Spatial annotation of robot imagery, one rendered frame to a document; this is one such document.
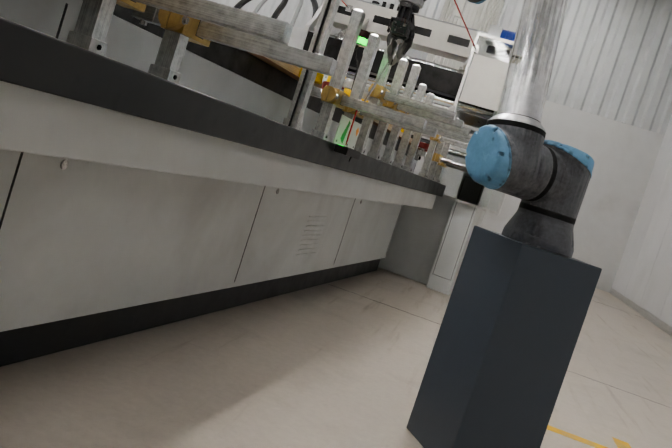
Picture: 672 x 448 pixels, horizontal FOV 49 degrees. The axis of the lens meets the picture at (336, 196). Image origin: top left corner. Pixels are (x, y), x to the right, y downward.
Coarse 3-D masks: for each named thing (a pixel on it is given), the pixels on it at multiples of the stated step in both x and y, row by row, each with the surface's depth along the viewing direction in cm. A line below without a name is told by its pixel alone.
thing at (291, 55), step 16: (144, 16) 148; (208, 32) 144; (224, 32) 143; (240, 32) 142; (240, 48) 143; (256, 48) 141; (272, 48) 140; (288, 48) 139; (304, 64) 138; (320, 64) 138; (336, 64) 139
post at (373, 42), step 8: (368, 40) 260; (376, 40) 260; (368, 48) 260; (376, 48) 261; (368, 56) 260; (360, 64) 261; (368, 64) 260; (360, 72) 261; (368, 72) 261; (360, 80) 261; (352, 88) 261; (360, 88) 261; (352, 96) 261; (360, 96) 262; (344, 112) 262
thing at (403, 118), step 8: (312, 88) 243; (320, 88) 243; (320, 96) 243; (344, 96) 240; (344, 104) 240; (352, 104) 240; (360, 104) 239; (368, 104) 238; (368, 112) 238; (376, 112) 237; (384, 112) 237; (392, 112) 236; (400, 112) 235; (400, 120) 235; (408, 120) 234; (416, 120) 234; (424, 120) 233; (424, 128) 235
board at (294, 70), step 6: (252, 54) 221; (264, 60) 227; (270, 60) 222; (276, 60) 226; (276, 66) 234; (282, 66) 231; (288, 66) 236; (294, 66) 240; (288, 72) 241; (294, 72) 242; (294, 78) 257; (318, 84) 266; (378, 120) 358; (390, 126) 384; (402, 132) 414
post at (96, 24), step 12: (84, 0) 118; (96, 0) 117; (108, 0) 118; (84, 12) 118; (96, 12) 117; (108, 12) 119; (84, 24) 118; (96, 24) 118; (108, 24) 120; (96, 36) 118
